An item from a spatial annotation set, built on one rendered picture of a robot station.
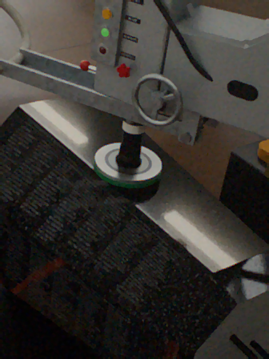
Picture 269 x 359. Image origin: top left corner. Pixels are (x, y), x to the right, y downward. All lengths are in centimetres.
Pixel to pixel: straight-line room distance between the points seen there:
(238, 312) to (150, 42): 76
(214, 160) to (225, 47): 218
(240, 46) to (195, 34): 12
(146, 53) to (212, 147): 221
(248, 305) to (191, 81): 63
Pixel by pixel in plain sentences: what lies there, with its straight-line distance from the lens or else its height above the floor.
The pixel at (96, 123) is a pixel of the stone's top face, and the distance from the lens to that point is 255.
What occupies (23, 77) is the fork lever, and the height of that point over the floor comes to 106.
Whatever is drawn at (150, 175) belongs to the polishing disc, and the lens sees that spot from 223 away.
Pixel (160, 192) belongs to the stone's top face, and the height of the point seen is 82.
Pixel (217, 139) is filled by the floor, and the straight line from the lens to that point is 423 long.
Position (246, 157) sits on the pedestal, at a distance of 268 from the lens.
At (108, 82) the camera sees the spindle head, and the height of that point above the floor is 117.
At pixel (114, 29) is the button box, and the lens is 197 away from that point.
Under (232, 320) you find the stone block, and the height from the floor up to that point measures 71.
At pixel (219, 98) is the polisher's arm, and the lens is 194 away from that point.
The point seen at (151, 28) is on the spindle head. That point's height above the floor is 136.
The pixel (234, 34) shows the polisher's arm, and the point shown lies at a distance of 191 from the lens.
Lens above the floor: 211
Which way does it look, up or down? 34 degrees down
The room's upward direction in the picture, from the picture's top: 9 degrees clockwise
